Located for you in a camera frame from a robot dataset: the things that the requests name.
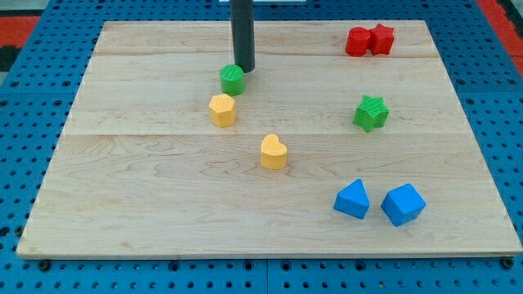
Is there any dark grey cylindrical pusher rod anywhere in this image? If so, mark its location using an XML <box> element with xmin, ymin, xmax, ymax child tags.
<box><xmin>230</xmin><ymin>0</ymin><xmax>255</xmax><ymax>73</ymax></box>

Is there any green cylinder block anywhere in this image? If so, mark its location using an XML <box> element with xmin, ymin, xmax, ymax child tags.
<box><xmin>220</xmin><ymin>65</ymin><xmax>244</xmax><ymax>96</ymax></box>

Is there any yellow hexagon block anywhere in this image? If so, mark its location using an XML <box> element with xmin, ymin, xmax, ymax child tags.
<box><xmin>208</xmin><ymin>94</ymin><xmax>236</xmax><ymax>127</ymax></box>

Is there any red cylinder block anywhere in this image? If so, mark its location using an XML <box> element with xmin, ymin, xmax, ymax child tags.
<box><xmin>345</xmin><ymin>27</ymin><xmax>371</xmax><ymax>57</ymax></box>

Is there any red star block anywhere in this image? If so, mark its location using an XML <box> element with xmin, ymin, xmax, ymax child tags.
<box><xmin>369</xmin><ymin>24</ymin><xmax>395</xmax><ymax>56</ymax></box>

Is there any yellow heart block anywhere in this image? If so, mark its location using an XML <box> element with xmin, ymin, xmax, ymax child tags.
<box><xmin>261</xmin><ymin>134</ymin><xmax>288</xmax><ymax>170</ymax></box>

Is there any green star block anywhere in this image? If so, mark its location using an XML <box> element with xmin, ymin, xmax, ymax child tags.
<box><xmin>352</xmin><ymin>95</ymin><xmax>389</xmax><ymax>132</ymax></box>

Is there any light wooden board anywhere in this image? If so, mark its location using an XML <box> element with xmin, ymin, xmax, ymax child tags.
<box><xmin>17</xmin><ymin>20</ymin><xmax>522</xmax><ymax>260</ymax></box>

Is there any blue triangle block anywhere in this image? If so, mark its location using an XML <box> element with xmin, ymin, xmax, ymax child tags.
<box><xmin>333</xmin><ymin>179</ymin><xmax>370</xmax><ymax>220</ymax></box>

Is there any blue cube block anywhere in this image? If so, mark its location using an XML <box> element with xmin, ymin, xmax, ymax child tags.
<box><xmin>380</xmin><ymin>184</ymin><xmax>427</xmax><ymax>227</ymax></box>

